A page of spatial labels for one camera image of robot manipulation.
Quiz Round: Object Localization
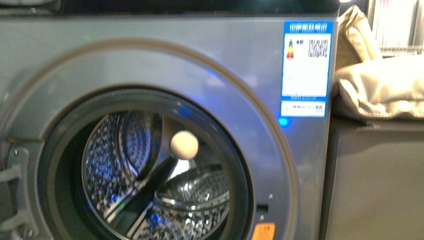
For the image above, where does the grey front-load washing machine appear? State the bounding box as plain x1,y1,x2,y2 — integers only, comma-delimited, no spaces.
0,0,340,240

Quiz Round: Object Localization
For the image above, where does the blue energy label sticker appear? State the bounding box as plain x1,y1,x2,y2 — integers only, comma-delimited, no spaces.
280,20,335,118

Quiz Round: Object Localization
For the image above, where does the orange warning sticker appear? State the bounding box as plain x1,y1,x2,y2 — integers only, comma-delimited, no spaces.
251,222,276,240

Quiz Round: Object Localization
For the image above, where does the beige sofa seat cover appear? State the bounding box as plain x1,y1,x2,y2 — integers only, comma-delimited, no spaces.
331,55,424,121

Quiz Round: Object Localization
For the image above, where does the beige cushion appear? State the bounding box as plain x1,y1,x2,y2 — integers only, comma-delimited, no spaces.
335,5,383,70

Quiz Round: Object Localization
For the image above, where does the grey door hinge bracket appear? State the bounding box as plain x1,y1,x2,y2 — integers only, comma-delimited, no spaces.
0,147,40,240

